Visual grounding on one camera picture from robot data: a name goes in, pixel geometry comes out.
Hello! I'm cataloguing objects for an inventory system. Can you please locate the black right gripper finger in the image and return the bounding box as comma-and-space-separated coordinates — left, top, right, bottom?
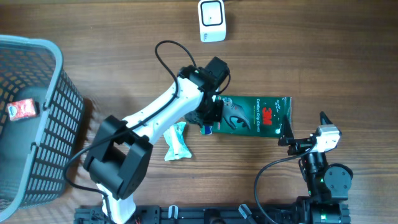
281, 115, 294, 139
320, 111, 332, 125

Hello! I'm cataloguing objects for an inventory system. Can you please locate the teal white pack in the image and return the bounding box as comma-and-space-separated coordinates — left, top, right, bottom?
164, 121, 192, 161

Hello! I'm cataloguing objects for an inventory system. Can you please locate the white blue pouch pack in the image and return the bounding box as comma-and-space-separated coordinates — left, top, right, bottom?
201, 126, 212, 135

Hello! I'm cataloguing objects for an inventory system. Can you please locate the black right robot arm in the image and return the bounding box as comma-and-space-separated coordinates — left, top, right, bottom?
278, 112, 353, 224

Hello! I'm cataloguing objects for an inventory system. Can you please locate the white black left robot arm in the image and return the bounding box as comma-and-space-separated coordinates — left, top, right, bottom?
83, 57, 230, 223

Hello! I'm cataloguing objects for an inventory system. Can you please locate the white barcode scanner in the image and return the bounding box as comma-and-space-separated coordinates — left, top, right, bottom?
198, 0, 226, 43

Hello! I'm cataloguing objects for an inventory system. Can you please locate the green 3M gloves package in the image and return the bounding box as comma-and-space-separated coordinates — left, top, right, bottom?
212, 95, 292, 138

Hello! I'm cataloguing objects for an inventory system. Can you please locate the grey plastic mesh basket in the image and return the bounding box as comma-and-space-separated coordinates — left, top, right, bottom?
1, 35, 85, 221

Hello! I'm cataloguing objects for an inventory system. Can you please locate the red tissue pack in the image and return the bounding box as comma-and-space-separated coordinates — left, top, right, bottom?
6, 98, 38, 121

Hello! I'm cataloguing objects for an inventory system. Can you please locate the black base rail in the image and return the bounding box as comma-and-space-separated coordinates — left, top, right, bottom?
73, 205, 295, 224

